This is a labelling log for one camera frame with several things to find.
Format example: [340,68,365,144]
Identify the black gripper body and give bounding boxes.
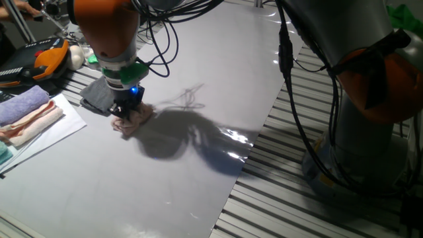
[112,85,145,115]

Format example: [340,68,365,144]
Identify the pink terry cloth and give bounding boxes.
[110,102,155,136]

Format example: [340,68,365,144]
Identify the person forearm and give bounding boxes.
[0,5,17,21]

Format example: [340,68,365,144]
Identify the dark grey terry cloth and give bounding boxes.
[79,77,116,117]

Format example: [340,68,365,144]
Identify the peach folded cloth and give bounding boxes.
[0,100,57,135]

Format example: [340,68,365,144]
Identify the cream folded cloth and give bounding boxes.
[0,106,65,147]

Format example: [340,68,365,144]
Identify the purple folded cloth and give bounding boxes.
[0,85,51,128]

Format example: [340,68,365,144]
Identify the teal folded cloth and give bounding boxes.
[0,141,15,166]

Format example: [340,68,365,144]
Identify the person hand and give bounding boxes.
[15,0,42,17]

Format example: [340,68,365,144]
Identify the white paper sheet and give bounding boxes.
[0,93,88,175]

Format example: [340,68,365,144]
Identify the grey plastic table mat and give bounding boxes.
[0,0,305,238]

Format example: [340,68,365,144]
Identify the white egg-shaped object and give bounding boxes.
[67,44,85,71]

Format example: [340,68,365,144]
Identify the orange and black teach pendant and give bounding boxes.
[0,36,71,89]

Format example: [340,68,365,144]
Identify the thin metal stand rod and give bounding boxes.
[39,8,77,41]

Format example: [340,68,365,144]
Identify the green fabric heap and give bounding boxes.
[385,3,423,32]

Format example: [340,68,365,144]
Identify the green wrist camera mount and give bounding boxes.
[86,54,150,85]

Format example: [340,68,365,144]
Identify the thin black looping cable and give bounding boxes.
[132,0,225,79]

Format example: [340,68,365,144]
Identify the thick black cable bundle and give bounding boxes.
[276,0,353,194]

